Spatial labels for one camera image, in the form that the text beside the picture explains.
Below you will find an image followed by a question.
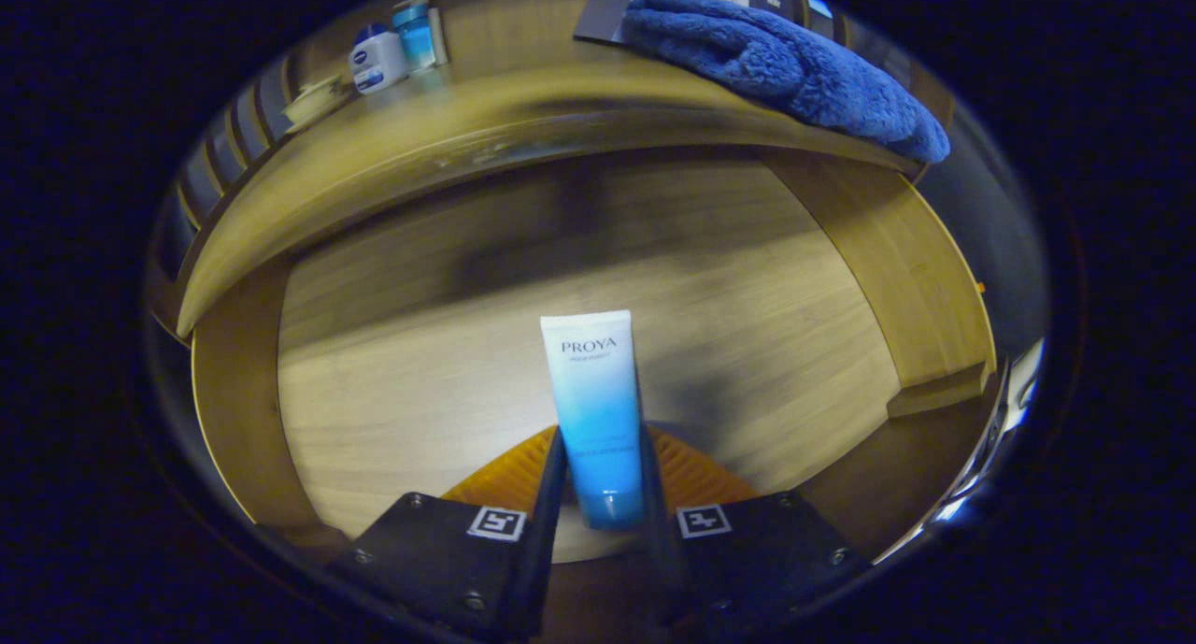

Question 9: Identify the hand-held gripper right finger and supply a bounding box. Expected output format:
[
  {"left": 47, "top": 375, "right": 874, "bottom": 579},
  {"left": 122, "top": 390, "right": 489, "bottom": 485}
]
[{"left": 638, "top": 424, "right": 875, "bottom": 626}]

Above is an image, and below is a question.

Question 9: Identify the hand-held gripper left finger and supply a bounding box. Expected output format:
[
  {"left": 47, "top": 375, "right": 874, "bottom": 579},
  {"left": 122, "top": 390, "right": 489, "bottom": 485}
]
[{"left": 327, "top": 426, "right": 569, "bottom": 640}]

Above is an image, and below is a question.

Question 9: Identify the blue and white tube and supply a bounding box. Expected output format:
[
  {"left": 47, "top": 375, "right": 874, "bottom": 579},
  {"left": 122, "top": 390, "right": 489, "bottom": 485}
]
[{"left": 540, "top": 309, "right": 648, "bottom": 531}]

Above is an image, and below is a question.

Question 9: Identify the wooden drawer with black knob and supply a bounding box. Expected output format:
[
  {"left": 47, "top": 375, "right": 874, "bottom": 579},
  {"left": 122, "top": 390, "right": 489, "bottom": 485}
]
[{"left": 192, "top": 149, "right": 996, "bottom": 570}]

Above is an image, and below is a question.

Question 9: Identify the wooden countertop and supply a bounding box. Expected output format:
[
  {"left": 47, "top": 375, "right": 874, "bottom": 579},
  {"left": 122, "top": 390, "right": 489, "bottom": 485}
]
[{"left": 176, "top": 60, "right": 926, "bottom": 338}]

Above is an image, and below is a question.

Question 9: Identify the wooden cabinet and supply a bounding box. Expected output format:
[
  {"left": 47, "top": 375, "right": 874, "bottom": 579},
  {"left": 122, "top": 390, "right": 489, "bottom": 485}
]
[{"left": 145, "top": 0, "right": 959, "bottom": 346}]

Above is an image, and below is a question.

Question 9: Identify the blue folded towel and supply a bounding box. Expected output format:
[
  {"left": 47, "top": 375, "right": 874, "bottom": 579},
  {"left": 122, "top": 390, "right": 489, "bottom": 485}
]
[{"left": 621, "top": 0, "right": 951, "bottom": 164}]

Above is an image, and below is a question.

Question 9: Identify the cream lidded teacup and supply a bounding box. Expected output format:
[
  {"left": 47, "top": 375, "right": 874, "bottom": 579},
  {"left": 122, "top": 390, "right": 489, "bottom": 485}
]
[{"left": 280, "top": 74, "right": 351, "bottom": 129}]

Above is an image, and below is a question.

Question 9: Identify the white bottle with blue cap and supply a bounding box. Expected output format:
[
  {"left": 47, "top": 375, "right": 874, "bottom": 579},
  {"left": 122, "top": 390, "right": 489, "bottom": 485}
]
[{"left": 348, "top": 23, "right": 409, "bottom": 95}]

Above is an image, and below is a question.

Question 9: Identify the blue pump bottle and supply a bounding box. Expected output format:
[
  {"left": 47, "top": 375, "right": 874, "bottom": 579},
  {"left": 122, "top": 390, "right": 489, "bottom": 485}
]
[{"left": 391, "top": 0, "right": 449, "bottom": 73}]

